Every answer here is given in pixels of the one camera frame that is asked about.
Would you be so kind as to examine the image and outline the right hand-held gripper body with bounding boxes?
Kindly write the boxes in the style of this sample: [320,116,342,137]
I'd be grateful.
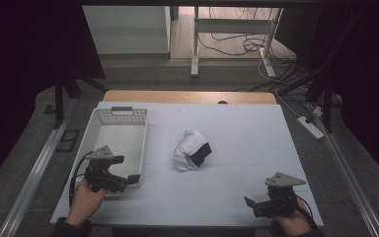
[253,172,307,219]

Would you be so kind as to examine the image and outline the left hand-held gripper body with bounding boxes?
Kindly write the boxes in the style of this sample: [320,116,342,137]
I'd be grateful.
[84,144,129,195]

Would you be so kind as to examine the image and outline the white plastic basket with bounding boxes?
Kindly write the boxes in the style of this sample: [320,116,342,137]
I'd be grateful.
[68,106,148,198]

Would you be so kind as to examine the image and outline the white and black garment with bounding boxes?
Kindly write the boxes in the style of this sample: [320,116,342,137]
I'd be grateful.
[173,128,213,173]

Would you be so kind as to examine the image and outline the person's right hand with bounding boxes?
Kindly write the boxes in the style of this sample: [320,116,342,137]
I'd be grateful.
[273,198,314,237]

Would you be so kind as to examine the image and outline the person's left hand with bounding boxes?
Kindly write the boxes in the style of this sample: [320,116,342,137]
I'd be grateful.
[65,178,109,228]

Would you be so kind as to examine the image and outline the black floor plate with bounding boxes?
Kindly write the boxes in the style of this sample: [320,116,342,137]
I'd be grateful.
[56,129,80,153]

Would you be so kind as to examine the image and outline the white power strip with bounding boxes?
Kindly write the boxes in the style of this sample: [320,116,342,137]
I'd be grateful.
[296,116,325,140]

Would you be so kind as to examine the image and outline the black metal stand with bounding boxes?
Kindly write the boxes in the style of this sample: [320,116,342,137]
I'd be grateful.
[275,13,363,134]
[52,63,109,130]

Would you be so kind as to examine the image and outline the white cabinet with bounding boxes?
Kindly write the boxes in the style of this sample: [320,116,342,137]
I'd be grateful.
[82,5,173,55]

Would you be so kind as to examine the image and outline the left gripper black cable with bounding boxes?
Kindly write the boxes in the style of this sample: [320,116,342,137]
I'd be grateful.
[68,150,95,207]

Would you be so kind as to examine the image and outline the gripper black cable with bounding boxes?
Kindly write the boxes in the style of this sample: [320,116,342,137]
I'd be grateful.
[294,194,319,230]
[68,150,95,207]

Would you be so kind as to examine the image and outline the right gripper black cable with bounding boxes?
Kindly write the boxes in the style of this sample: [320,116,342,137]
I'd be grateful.
[294,194,319,230]

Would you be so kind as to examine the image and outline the aluminium rail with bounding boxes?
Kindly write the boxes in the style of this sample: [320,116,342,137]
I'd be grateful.
[308,104,379,237]
[0,98,77,237]

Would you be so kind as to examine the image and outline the tangle of floor cables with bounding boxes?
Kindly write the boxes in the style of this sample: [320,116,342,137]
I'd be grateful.
[196,6,299,67]

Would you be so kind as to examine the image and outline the white desk frame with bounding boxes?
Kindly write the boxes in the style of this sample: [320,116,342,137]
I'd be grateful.
[190,6,284,79]

